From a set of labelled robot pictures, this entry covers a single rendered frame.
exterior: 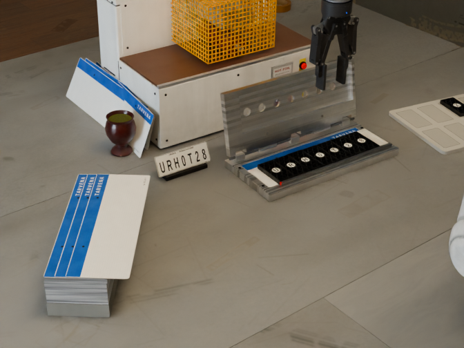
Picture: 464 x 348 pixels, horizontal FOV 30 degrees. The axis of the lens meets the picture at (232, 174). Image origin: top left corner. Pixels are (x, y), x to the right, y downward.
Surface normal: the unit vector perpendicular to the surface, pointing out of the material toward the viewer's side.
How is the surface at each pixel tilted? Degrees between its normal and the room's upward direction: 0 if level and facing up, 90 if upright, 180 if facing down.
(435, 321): 0
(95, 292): 90
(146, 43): 90
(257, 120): 79
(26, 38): 0
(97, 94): 63
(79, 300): 90
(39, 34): 0
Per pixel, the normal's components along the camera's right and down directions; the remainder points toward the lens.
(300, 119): 0.55, 0.26
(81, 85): -0.71, -0.12
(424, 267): 0.02, -0.85
